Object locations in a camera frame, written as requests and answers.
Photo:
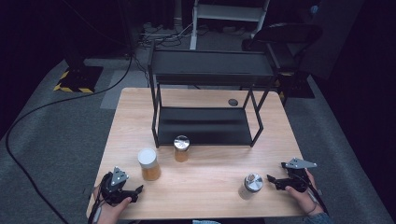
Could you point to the black chair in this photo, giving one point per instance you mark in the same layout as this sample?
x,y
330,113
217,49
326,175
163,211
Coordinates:
x,y
286,32

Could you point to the large white-lid amber jar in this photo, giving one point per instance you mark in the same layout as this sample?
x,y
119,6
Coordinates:
x,y
149,169

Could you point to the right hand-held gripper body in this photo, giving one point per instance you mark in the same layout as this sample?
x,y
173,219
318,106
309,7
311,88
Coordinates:
x,y
299,180

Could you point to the round black table grommet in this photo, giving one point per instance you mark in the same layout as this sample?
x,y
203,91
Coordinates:
x,y
233,102

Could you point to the small silver-lid amber jar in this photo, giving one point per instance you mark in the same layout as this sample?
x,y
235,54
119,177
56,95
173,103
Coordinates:
x,y
181,154

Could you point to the person's right hand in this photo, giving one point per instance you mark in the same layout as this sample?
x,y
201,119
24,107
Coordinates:
x,y
306,200

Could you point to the black stand base yellow stripes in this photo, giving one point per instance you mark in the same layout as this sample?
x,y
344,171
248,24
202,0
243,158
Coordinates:
x,y
299,88
81,79

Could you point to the person's left hand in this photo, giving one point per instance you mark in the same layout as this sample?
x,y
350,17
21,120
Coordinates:
x,y
107,214

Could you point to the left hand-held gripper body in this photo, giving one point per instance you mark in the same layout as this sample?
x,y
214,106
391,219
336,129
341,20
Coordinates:
x,y
113,188

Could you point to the white metal frame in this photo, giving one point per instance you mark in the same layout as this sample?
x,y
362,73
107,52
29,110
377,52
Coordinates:
x,y
230,13

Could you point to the person's light clothing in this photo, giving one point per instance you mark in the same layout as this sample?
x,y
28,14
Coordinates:
x,y
205,222

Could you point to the black metal two-tier rack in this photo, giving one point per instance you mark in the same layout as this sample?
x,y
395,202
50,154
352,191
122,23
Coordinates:
x,y
202,124

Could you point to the silver-lid jar with white contents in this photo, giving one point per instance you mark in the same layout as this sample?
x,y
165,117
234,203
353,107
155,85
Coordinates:
x,y
252,182

